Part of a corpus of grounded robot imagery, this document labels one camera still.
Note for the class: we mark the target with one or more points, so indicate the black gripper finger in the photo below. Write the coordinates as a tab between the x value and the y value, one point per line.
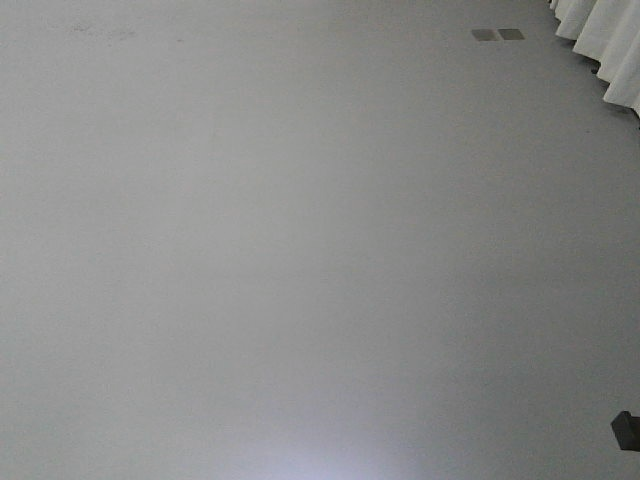
625	428

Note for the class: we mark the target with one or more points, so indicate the grey floor hatch plates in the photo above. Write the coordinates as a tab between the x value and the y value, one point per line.
501	34

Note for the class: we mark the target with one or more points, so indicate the white pleated curtain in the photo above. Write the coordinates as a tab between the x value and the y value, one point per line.
606	31

